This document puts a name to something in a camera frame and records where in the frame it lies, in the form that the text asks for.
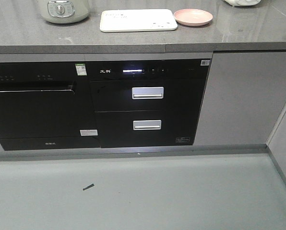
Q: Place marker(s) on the pale green electric cooking pot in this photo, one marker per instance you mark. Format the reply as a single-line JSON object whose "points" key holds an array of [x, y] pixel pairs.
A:
{"points": [[64, 11]]}

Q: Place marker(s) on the black disinfection cabinet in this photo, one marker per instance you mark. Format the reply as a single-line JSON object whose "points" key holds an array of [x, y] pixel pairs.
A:
{"points": [[111, 83]]}

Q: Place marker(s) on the lower silver drawer handle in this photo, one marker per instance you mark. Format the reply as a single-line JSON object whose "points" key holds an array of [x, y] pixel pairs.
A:
{"points": [[147, 125]]}

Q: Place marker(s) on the black built-in dishwasher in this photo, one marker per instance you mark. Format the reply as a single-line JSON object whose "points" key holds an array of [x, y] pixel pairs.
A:
{"points": [[45, 105]]}

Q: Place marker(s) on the green energy label sticker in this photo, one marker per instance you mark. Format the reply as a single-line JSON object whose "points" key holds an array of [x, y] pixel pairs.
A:
{"points": [[81, 69]]}

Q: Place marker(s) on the white rice cooker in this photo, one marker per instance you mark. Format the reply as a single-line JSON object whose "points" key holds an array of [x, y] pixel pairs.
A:
{"points": [[242, 3]]}

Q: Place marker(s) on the grey cabinet door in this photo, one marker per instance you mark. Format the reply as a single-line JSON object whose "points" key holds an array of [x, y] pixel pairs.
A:
{"points": [[244, 96]]}

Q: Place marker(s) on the upper silver drawer handle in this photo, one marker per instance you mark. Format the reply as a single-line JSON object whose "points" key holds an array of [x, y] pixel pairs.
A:
{"points": [[147, 93]]}

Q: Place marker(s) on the pink round plate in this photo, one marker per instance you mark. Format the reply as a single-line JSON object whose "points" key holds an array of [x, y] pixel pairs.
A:
{"points": [[193, 17]]}

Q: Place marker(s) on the cream bear serving tray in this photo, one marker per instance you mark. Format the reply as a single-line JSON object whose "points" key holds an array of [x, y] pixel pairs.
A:
{"points": [[137, 20]]}

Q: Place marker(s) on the silver drawer handle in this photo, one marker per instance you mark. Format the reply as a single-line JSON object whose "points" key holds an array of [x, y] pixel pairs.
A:
{"points": [[147, 125], [147, 93]]}

